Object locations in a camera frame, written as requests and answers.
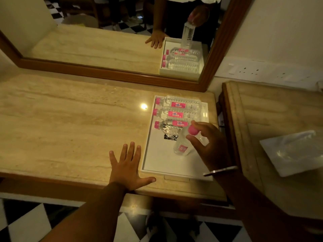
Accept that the person's left hand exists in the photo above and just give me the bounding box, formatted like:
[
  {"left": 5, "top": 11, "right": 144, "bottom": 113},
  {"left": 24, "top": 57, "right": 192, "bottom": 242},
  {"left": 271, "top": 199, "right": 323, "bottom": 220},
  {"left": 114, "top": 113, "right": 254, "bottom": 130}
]
[{"left": 108, "top": 141, "right": 157, "bottom": 192}]

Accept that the person's right hand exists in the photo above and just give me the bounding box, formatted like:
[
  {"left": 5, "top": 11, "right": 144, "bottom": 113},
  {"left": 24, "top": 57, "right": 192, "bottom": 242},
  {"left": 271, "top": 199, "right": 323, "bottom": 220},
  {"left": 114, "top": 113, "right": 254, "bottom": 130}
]
[{"left": 185, "top": 120, "right": 233, "bottom": 172}]

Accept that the white tray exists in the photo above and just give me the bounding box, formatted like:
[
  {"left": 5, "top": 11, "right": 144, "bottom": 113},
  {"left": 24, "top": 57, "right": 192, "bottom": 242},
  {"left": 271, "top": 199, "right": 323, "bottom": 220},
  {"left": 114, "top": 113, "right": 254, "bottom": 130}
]
[
  {"left": 259, "top": 130, "right": 323, "bottom": 178},
  {"left": 141, "top": 95, "right": 214, "bottom": 182}
]

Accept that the person's left forearm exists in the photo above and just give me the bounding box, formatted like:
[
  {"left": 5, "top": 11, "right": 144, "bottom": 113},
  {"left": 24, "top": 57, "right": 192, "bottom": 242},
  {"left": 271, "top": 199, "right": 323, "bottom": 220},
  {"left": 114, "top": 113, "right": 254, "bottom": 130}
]
[{"left": 40, "top": 183, "right": 127, "bottom": 242}]

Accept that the person's right forearm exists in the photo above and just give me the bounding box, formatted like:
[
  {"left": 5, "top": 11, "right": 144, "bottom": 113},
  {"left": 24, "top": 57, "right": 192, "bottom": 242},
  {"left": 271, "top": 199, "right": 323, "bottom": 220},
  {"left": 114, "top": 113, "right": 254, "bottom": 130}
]
[{"left": 214, "top": 170, "right": 323, "bottom": 242}]

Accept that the silver metal bracelet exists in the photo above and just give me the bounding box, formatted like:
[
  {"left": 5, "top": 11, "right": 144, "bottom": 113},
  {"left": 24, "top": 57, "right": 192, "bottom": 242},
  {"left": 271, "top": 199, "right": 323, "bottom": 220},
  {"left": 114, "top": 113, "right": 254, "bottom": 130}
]
[{"left": 203, "top": 165, "right": 239, "bottom": 177}]

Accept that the white wall switch panel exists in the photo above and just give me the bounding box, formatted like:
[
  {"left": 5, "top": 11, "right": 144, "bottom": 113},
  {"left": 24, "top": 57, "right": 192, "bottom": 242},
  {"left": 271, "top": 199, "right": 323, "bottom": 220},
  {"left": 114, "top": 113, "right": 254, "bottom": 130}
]
[{"left": 216, "top": 56, "right": 323, "bottom": 91}]

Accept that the wooden framed wall mirror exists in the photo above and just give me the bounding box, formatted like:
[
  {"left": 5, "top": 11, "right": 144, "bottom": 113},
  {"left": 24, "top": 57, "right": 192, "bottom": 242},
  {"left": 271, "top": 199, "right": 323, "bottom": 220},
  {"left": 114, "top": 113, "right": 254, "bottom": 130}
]
[{"left": 0, "top": 0, "right": 254, "bottom": 93}]

